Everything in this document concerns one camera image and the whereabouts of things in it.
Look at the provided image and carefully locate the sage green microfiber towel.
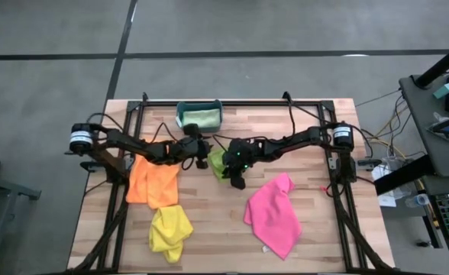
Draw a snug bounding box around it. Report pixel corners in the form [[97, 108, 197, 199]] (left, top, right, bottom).
[[181, 108, 221, 129]]

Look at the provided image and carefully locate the lime green microfiber towel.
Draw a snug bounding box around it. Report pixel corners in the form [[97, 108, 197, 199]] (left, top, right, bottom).
[[207, 147, 229, 183]]

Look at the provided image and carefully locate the small teal box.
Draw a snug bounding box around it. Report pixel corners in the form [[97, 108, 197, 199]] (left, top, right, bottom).
[[433, 82, 449, 100]]

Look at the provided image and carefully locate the clear plastic bottle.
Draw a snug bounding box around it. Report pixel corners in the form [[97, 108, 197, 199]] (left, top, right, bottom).
[[405, 193, 431, 209]]

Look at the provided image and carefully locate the black aluminium table frame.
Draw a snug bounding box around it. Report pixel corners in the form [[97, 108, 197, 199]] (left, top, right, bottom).
[[66, 99, 397, 274]]

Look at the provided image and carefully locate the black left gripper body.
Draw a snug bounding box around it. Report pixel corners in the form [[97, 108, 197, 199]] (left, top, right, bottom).
[[175, 123, 212, 170]]

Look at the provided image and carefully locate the grey metal cart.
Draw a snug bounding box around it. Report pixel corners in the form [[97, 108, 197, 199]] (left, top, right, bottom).
[[0, 170, 42, 275]]

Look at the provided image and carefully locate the pink microfiber towel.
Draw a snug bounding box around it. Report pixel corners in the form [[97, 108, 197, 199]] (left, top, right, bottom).
[[244, 172, 303, 262]]

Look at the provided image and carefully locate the black diagonal pole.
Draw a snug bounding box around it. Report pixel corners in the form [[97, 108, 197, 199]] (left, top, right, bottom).
[[415, 37, 449, 89]]

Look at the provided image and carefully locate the teal plastic bin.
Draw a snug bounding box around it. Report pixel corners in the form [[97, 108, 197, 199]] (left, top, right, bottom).
[[176, 99, 225, 134]]

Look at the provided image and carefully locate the yellow microfiber towel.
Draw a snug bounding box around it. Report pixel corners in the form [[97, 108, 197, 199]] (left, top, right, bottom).
[[148, 204, 195, 264]]

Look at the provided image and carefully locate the orange microfiber towel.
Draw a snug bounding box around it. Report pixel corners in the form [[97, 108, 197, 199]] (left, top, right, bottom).
[[126, 139, 183, 210]]

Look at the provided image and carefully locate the white paper sheet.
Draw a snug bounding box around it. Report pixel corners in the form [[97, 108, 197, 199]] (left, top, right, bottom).
[[371, 162, 415, 209]]

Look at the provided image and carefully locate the grey workstation desk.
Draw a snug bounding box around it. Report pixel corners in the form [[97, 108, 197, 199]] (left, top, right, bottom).
[[399, 74, 449, 179]]

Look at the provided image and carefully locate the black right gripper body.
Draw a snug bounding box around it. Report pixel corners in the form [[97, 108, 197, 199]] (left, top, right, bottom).
[[222, 137, 266, 191]]

